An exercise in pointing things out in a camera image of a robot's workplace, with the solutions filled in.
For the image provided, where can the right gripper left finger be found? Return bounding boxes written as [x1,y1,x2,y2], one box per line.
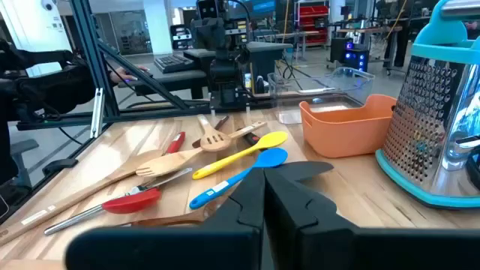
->
[64,167,266,270]

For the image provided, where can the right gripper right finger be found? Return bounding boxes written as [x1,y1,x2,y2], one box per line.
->
[263,167,480,270]

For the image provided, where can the blue silicone spoon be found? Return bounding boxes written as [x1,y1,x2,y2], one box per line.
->
[188,147,289,210]

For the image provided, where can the wooden slotted spoon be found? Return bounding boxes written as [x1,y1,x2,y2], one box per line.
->
[196,114,233,153]

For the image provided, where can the wooden fork spoon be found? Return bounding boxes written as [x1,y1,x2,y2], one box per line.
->
[135,120,268,179]

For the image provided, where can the yellow silicone spoon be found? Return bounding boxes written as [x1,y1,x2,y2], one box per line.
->
[191,130,289,181]

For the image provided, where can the orange plastic bin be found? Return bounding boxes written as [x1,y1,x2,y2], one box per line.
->
[298,93,398,159]

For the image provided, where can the clear plastic bin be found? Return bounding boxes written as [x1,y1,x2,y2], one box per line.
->
[267,66,376,125]

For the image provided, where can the teal steel box grater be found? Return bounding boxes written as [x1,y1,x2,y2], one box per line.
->
[375,0,480,210]

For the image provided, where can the large light wooden spoon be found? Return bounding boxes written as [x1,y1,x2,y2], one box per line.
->
[0,148,165,247]

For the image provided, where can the dark desk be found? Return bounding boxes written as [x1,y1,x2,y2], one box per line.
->
[118,69,209,101]

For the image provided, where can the computer tower blue lights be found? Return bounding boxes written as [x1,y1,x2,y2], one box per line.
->
[329,37,371,73]

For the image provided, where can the black keyboard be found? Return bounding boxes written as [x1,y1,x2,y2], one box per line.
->
[153,53,197,74]

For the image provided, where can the grey cabinet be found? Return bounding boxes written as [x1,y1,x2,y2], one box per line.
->
[245,40,294,95]

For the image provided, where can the person's hand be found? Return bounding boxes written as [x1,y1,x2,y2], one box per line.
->
[110,65,151,84]

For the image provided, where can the red storage shelf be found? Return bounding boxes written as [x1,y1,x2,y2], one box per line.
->
[295,3,331,48]

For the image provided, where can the person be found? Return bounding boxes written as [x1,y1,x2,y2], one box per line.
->
[0,37,151,185]

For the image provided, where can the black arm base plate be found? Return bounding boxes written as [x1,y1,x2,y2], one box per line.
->
[208,91,251,112]

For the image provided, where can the stainless steel utensil handle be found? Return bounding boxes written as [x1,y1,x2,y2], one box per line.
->
[43,167,194,236]

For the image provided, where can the silver aluminium bracket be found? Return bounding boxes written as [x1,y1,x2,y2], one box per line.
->
[89,88,107,139]

